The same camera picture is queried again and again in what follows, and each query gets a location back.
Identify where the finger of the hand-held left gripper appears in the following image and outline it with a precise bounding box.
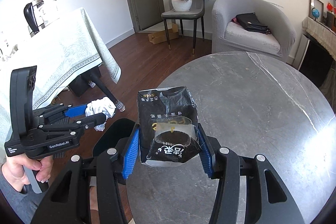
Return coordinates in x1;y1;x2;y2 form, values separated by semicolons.
32;103;91;123
39;112;107;136

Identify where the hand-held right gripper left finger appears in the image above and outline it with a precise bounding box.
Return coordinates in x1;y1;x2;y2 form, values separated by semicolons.
30;128;139;224

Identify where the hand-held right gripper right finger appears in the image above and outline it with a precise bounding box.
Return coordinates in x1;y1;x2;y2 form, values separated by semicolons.
196;123;306;224

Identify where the printed paper ball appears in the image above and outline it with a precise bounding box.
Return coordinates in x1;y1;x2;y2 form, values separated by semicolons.
84;97;117;132

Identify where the black trash bin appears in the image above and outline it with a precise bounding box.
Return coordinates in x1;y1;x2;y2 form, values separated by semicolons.
93;118;137;161

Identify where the black tissue packet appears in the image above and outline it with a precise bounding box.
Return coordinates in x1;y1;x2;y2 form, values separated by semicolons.
136;85;204;168

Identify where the person's left forearm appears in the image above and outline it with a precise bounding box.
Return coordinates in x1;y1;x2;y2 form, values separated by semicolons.
0;169;49;224

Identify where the person's left hand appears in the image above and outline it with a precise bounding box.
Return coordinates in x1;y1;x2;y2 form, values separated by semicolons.
1;153;53;191

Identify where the dark table leg with sock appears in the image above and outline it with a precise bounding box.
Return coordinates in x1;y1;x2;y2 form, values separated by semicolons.
89;69;126;111

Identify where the table with pale green tablecloth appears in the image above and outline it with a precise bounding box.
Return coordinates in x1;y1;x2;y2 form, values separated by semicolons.
0;7;122;161

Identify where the round grey marble table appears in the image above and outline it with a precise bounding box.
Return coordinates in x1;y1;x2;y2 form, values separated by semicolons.
126;51;336;224

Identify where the flat cardboard box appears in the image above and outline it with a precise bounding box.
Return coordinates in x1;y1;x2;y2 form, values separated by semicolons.
148;23;179;45

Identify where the grey armchair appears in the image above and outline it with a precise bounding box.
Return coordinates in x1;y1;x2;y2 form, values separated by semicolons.
211;0;297;60

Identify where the black handbag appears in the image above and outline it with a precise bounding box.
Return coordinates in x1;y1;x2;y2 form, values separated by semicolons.
235;12;271;35

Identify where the potted plant white pot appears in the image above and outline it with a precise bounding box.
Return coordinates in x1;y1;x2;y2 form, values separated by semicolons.
171;0;222;12

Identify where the long desk with beige cloth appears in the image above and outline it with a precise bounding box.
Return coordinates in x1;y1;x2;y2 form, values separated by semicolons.
302;17;336;59

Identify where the brown speaker box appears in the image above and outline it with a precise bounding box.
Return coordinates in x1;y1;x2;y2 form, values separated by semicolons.
323;11;335;28

